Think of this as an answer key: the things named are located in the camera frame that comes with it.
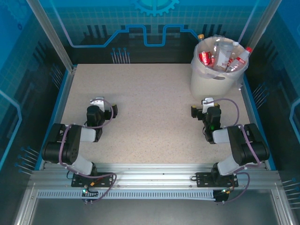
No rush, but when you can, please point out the left aluminium frame post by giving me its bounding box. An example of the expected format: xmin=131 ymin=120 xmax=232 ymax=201
xmin=26 ymin=0 xmax=77 ymax=73

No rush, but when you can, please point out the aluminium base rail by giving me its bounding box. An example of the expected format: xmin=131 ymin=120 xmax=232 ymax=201
xmin=29 ymin=163 xmax=281 ymax=191

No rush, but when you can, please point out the left aluminium table rail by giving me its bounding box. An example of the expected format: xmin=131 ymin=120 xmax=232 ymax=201
xmin=39 ymin=67 xmax=77 ymax=171

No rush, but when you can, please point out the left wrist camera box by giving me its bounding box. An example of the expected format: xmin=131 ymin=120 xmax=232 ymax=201
xmin=90 ymin=96 xmax=105 ymax=110

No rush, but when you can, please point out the grey metal floor panel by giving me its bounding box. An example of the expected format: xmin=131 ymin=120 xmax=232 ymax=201
xmin=14 ymin=188 xmax=293 ymax=225

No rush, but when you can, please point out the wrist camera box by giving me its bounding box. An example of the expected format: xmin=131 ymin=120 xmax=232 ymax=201
xmin=201 ymin=97 xmax=214 ymax=108
xmin=90 ymin=96 xmax=105 ymax=110

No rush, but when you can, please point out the white plastic bucket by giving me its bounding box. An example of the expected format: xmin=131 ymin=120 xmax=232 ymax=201
xmin=191 ymin=34 xmax=250 ymax=89

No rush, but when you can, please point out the black led connector box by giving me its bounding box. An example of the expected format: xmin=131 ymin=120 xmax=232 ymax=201
xmin=213 ymin=187 xmax=230 ymax=204
xmin=81 ymin=187 xmax=99 ymax=204

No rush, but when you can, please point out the right black LED connector box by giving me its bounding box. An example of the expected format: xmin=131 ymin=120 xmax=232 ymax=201
xmin=213 ymin=187 xmax=230 ymax=204

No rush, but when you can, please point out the white slotted cable duct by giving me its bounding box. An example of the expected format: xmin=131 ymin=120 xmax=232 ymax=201
xmin=37 ymin=190 xmax=218 ymax=199

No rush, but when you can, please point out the aluminium frame post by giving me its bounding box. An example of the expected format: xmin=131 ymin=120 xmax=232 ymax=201
xmin=239 ymin=0 xmax=284 ymax=47
xmin=26 ymin=0 xmax=77 ymax=73

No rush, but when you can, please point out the cream plastic bin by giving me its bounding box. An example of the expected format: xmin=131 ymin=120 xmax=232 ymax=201
xmin=190 ymin=35 xmax=249 ymax=101

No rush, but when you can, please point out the right aluminium frame post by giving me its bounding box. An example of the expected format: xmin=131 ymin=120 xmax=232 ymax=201
xmin=239 ymin=0 xmax=284 ymax=47

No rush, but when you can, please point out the left black LED connector box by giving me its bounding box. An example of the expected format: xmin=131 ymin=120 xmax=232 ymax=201
xmin=81 ymin=187 xmax=99 ymax=204

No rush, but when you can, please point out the aluminium table rail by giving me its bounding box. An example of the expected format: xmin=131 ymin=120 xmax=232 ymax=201
xmin=39 ymin=67 xmax=77 ymax=171
xmin=240 ymin=79 xmax=270 ymax=171

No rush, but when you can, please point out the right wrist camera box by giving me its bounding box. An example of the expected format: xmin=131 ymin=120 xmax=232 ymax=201
xmin=201 ymin=97 xmax=214 ymax=108

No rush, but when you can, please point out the right aluminium table rail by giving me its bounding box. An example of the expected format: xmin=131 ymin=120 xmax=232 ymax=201
xmin=240 ymin=79 xmax=270 ymax=171

